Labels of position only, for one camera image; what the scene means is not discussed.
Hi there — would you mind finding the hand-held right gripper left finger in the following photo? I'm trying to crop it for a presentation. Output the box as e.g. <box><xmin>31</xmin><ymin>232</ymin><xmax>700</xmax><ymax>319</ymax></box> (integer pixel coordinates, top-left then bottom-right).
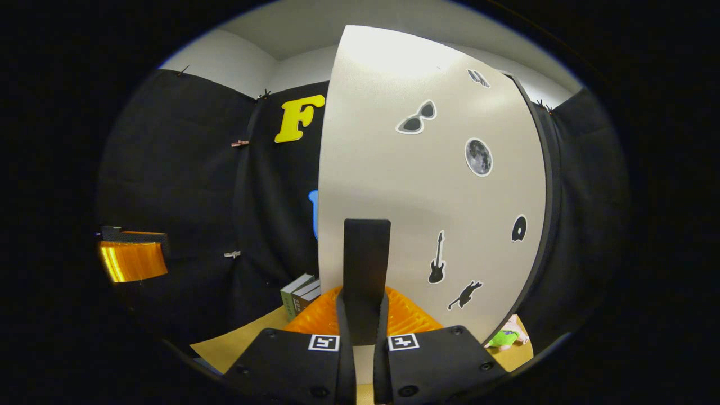
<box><xmin>224</xmin><ymin>286</ymin><xmax>358</xmax><ymax>405</ymax></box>

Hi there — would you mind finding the thick brown book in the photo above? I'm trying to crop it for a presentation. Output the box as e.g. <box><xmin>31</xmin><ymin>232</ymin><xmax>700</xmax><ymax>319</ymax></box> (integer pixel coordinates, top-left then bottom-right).
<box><xmin>296</xmin><ymin>287</ymin><xmax>322</xmax><ymax>314</ymax></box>

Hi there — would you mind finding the green book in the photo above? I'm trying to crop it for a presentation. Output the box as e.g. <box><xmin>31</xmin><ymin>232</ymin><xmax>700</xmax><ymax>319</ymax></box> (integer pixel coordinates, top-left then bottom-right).
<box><xmin>280</xmin><ymin>273</ymin><xmax>317</xmax><ymax>323</ymax></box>

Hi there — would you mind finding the green pink toy figure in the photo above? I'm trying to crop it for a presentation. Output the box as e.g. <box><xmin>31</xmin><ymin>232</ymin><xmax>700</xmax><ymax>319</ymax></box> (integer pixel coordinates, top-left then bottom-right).
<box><xmin>485</xmin><ymin>314</ymin><xmax>530</xmax><ymax>353</ymax></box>

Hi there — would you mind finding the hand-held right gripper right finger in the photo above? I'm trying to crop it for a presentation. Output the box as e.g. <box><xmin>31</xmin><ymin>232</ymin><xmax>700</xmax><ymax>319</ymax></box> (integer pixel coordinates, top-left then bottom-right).
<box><xmin>373</xmin><ymin>286</ymin><xmax>511</xmax><ymax>405</ymax></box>

